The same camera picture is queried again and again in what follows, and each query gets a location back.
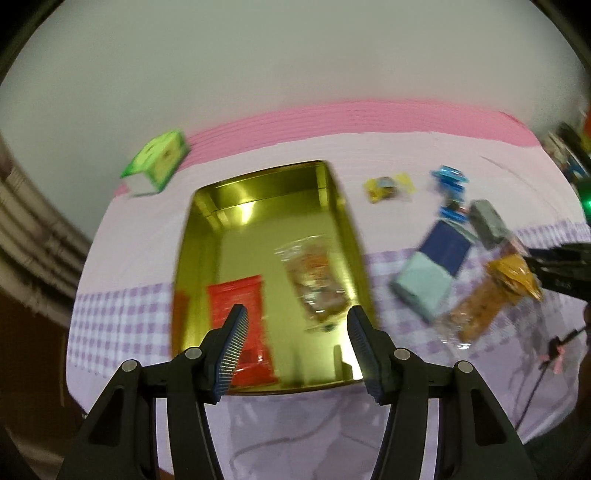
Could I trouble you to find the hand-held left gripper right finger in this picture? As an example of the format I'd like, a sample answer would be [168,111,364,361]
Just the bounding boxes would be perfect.
[346,305,539,480]

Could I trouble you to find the clear packet with red print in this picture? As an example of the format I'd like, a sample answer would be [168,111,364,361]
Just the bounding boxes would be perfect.
[274,235,354,333]

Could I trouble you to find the navy and pale blue packet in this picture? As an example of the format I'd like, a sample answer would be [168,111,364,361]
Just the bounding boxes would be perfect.
[392,219,478,324]

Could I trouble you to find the black cable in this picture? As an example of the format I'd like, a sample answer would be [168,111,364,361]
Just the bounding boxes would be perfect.
[517,325,589,425]

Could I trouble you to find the pink purple checked cloth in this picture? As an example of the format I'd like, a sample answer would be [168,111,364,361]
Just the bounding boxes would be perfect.
[65,99,591,480]

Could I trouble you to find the small grey snack packet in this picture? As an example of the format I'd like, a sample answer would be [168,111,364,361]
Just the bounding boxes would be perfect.
[468,199,509,247]

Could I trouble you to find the pink ribbon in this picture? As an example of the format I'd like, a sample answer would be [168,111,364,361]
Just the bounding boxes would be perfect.
[538,346,566,374]

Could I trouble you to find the gold metal tin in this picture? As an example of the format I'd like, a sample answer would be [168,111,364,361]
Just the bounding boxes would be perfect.
[172,160,377,397]

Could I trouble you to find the clear packet of orange crackers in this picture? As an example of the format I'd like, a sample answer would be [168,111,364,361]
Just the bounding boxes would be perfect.
[436,231,532,354]

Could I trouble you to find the brown wooden cabinet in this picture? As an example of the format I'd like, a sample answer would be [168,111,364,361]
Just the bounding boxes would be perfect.
[0,295,70,416]

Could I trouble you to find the clear packet with blue ends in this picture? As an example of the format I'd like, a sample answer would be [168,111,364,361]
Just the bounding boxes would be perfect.
[431,166,471,223]

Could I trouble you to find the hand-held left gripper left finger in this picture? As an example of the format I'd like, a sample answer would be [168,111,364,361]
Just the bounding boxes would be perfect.
[58,304,250,480]

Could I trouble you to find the colourful blurred objects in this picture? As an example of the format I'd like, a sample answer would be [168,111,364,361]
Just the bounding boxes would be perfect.
[542,120,591,206]

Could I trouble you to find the beige patterned curtain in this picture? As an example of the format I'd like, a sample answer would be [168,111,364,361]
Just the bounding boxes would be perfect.
[0,134,93,328]

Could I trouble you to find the yellow candy packet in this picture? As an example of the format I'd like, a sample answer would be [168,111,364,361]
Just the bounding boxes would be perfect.
[363,173,415,205]

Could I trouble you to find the red snack packet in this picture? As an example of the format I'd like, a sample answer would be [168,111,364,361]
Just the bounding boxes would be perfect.
[207,275,279,387]

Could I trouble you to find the green tissue pack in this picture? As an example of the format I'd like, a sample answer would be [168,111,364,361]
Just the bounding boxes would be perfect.
[120,130,191,198]

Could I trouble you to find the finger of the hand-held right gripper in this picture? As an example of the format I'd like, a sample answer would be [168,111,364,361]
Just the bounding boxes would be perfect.
[540,273,591,303]
[527,242,591,273]

